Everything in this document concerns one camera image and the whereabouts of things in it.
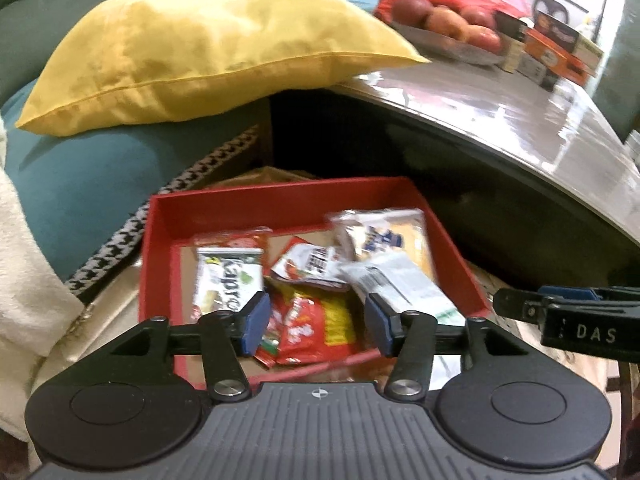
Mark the green white wafer packet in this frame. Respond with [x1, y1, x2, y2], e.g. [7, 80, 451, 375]
[192, 246, 266, 322]

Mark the red cardboard box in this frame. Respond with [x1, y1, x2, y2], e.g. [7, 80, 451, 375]
[137, 176, 491, 392]

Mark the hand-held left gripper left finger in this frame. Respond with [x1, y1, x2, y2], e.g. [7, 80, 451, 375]
[40, 291, 273, 403]

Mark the floral embroidered tablecloth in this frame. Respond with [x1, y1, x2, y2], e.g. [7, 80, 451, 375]
[27, 167, 628, 466]

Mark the black white houndstooth cloth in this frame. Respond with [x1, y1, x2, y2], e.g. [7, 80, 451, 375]
[65, 127, 262, 297]

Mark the white fluffy blanket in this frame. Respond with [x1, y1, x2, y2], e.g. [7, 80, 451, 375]
[0, 115, 87, 443]

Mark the grey fruit bowl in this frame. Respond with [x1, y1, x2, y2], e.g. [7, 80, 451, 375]
[387, 19, 507, 67]

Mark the clear bread slice packet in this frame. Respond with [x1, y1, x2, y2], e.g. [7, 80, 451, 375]
[329, 208, 436, 281]

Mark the small white box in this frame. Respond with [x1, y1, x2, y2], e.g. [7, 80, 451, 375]
[502, 41, 527, 74]

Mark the black orange printed box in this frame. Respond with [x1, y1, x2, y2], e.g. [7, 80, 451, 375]
[531, 9, 582, 46]

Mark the white yellow box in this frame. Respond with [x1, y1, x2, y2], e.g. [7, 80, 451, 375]
[572, 35, 606, 79]

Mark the grey green cabinet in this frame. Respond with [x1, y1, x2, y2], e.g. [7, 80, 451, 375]
[590, 0, 640, 142]

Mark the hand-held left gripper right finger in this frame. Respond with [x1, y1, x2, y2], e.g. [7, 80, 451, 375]
[364, 292, 556, 402]

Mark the orange flat box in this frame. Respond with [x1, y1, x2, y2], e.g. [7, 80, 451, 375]
[525, 27, 592, 87]

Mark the yellow pillow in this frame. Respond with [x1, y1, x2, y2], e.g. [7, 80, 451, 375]
[15, 0, 432, 138]

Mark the red yellow snack packet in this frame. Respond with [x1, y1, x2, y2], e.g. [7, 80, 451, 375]
[254, 282, 362, 370]

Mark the white grey printed snack packet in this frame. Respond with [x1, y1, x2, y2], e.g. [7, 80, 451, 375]
[340, 252, 468, 332]

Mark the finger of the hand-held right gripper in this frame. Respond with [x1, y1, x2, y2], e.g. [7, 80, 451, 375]
[537, 285, 640, 303]
[492, 287, 548, 327]

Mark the small red white snack packet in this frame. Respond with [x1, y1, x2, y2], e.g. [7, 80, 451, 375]
[270, 237, 351, 293]

